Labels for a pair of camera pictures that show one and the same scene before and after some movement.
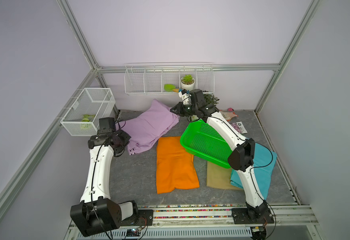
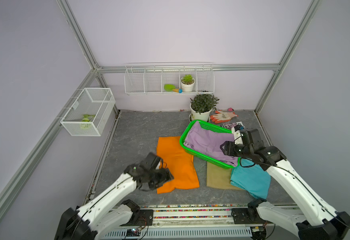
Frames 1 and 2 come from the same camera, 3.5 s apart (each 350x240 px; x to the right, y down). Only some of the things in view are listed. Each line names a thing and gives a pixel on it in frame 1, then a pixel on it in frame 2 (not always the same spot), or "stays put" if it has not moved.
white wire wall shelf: [151, 78] stays put
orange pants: [175, 168] stays put
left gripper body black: [123, 138] -> [157, 177]
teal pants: [265, 160] stays put
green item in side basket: [86, 118] stays put
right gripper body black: [192, 108] -> [238, 150]
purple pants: [144, 126] -> [210, 141]
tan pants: [218, 176] stays put
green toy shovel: [170, 88] stays put
